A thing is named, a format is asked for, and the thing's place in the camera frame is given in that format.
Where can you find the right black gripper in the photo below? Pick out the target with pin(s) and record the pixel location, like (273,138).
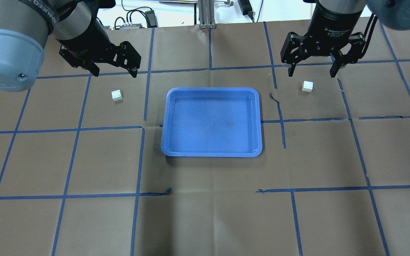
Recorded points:
(334,22)

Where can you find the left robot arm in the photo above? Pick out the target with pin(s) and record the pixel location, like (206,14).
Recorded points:
(25,26)

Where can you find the black power adapter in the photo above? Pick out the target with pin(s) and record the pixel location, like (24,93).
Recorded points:
(151,18)

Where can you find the blue plastic tray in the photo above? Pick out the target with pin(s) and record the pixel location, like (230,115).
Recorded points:
(212,122)

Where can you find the white block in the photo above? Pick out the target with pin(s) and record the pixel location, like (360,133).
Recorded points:
(117,95)
(307,86)

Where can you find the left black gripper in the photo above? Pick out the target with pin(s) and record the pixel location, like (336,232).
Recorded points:
(85,38)

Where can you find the aluminium frame post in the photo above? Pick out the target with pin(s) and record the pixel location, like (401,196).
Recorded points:
(206,14)

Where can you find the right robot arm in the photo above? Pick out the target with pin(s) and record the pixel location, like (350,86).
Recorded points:
(394,14)

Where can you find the brown paper mat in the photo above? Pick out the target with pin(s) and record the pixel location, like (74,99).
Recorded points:
(81,175)

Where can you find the black power strip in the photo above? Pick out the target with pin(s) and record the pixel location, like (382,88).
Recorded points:
(246,8)

